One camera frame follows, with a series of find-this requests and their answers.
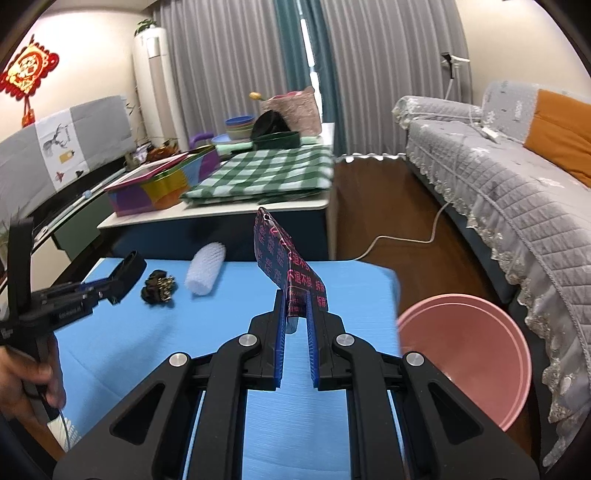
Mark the white phone holder stand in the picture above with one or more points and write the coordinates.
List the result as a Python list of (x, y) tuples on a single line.
[(450, 62)]

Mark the teal curtain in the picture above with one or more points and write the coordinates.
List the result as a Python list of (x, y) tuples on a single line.
[(288, 46)]

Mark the light green folded cloth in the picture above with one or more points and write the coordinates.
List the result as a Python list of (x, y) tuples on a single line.
[(235, 147)]

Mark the blue mat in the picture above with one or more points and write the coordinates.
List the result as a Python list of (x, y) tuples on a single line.
[(221, 323)]

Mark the white power strip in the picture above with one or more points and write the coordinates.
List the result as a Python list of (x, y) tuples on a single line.
[(490, 132)]

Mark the person's left hand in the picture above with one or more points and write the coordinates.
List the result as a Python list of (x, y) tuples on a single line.
[(23, 388)]

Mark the grey quilted sofa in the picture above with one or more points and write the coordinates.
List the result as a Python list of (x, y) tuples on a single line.
[(508, 198)]

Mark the white rod with blue ball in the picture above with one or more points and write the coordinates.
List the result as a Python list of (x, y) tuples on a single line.
[(85, 194)]

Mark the grey curtain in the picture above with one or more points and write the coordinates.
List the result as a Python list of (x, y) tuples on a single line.
[(221, 60), (392, 55)]

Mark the dark crumpled foil clump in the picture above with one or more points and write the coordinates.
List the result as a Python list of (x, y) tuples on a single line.
[(158, 287)]

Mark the black hat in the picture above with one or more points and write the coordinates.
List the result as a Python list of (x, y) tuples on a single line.
[(270, 123)]

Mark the colourful storage box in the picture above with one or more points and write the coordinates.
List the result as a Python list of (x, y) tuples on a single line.
[(147, 196)]

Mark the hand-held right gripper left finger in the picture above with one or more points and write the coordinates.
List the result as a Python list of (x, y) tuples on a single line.
[(277, 342)]

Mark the grey covered television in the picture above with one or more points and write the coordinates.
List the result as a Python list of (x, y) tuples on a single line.
[(27, 161)]

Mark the dark wrapper with pink print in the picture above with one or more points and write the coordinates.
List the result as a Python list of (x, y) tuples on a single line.
[(277, 258)]

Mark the small green plant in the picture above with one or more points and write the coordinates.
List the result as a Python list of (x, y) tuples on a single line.
[(147, 26)]

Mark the white standing air conditioner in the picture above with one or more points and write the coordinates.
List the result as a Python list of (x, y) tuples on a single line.
[(154, 87)]

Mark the light blue plate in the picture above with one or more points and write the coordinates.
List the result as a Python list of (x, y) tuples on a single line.
[(219, 138)]

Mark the white coffee table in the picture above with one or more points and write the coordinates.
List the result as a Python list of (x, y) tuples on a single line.
[(221, 226)]

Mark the green checked cloth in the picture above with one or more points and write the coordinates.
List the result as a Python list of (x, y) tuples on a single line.
[(268, 173)]

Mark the stack of coloured bowls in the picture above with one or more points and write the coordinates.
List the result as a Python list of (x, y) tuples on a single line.
[(240, 127)]

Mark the brown wooden ornament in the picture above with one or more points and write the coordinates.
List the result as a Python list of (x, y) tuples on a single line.
[(161, 152)]

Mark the orange cushion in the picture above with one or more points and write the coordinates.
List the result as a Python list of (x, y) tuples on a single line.
[(563, 134)]

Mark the dark television cabinet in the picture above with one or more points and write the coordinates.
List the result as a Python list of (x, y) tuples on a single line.
[(74, 235)]

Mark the pink plastic bin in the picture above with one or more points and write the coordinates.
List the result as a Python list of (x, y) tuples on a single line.
[(466, 355)]

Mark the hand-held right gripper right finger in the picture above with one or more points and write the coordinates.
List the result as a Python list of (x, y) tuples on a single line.
[(311, 342)]

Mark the yellow flower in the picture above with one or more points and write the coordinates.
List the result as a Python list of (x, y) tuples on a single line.
[(255, 96)]

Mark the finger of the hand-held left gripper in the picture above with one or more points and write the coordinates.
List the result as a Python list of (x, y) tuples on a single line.
[(74, 301), (78, 287)]

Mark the pink framed board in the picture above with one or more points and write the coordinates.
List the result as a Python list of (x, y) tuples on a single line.
[(147, 171)]

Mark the pink lace basket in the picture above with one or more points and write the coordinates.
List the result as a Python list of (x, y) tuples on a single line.
[(300, 113)]

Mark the dark green bowl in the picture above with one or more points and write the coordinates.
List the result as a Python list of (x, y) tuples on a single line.
[(277, 141)]

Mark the red knot wall decoration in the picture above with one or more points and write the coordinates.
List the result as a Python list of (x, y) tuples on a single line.
[(27, 67)]

